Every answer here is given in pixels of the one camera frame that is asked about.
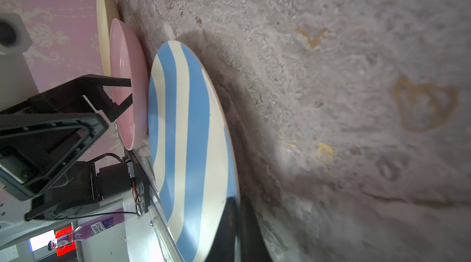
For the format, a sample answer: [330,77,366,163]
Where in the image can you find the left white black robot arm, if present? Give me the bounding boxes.
[1,54,132,246]

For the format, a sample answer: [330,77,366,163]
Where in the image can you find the cream plate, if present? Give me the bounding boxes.
[96,0,120,76]

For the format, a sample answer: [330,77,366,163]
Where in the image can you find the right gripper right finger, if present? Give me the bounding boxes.
[239,196,272,262]

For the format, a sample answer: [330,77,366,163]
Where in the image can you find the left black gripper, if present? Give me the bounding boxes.
[1,75,136,221]

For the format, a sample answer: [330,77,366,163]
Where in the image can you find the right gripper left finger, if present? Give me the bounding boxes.
[206,197,238,262]

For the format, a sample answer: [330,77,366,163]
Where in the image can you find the pink plate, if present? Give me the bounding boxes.
[109,18,150,151]

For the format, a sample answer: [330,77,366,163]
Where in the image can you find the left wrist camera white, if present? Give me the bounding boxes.
[1,13,33,56]

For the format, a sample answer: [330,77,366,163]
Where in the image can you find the blue striped plate front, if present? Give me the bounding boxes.
[148,41,239,262]

